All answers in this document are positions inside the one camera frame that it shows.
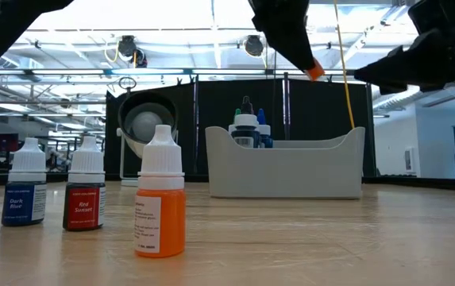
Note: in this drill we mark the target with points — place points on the small dark blue dropper bottle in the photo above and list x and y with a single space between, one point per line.
24 202

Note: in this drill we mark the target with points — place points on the large black-tip food coloring bottle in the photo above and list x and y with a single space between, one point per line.
246 137

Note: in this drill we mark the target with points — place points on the white cup lying sideways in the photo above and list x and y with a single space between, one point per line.
147 119

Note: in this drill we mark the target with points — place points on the black fabric room divider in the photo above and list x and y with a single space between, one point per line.
211 103

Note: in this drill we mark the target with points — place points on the black overhead device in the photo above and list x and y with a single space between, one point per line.
129 47

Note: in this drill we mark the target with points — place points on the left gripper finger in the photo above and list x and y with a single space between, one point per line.
290 39

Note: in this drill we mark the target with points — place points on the white wall box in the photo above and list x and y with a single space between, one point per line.
409 159

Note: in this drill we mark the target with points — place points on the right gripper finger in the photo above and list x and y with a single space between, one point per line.
393 89
394 71

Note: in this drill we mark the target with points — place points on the large green-tip food coloring bottle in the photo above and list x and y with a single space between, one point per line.
237 113

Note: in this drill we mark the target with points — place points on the black aluminium table frame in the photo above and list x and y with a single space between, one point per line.
409 183

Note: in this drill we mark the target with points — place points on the large blue-tip food coloring bottle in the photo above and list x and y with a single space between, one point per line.
264 131

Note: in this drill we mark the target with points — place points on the round overhead device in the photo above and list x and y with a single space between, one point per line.
254 45

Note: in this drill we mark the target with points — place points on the white plastic bin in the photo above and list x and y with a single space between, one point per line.
286 171

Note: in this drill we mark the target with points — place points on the small red dropper bottle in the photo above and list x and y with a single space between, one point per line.
84 206

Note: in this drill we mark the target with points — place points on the dark red monitor screen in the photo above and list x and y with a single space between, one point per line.
4 143

